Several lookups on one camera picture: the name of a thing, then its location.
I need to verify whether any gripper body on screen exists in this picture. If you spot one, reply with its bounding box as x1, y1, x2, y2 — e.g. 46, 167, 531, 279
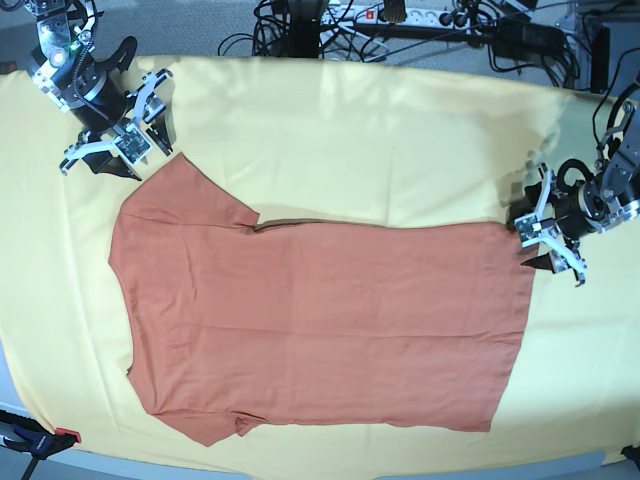
59, 69, 173, 175
521, 159, 603, 287

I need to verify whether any terracotta orange T-shirt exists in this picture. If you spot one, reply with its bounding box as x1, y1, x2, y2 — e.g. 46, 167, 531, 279
109, 156, 534, 446

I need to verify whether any robot arm on screen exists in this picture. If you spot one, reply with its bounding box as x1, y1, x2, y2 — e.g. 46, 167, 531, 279
507, 79, 639, 286
1, 1, 173, 181

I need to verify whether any yellow table cloth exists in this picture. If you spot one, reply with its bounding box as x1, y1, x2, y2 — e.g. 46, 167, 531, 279
1, 57, 639, 479

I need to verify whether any black power adapter brick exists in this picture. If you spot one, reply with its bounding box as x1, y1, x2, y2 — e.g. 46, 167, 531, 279
494, 19, 565, 56

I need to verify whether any white power strip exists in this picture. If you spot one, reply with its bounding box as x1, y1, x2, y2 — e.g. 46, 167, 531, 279
320, 4, 479, 40

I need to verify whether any black clamp at right corner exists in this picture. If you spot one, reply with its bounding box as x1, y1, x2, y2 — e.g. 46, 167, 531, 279
621, 445, 640, 469

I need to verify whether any black centre stand post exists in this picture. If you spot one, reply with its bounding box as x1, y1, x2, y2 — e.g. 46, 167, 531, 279
287, 0, 323, 59

